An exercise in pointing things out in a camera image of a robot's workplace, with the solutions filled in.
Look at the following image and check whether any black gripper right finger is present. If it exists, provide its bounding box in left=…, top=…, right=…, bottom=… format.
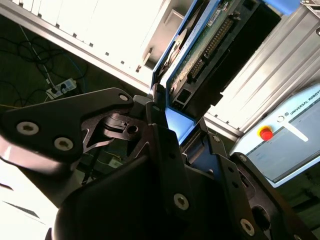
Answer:
left=199, top=119, right=320, bottom=240

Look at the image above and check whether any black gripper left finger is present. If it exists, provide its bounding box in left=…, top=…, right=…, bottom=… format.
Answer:
left=0, top=83, right=198, bottom=225

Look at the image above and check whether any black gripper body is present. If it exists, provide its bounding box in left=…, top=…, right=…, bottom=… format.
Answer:
left=44, top=155, right=247, bottom=240

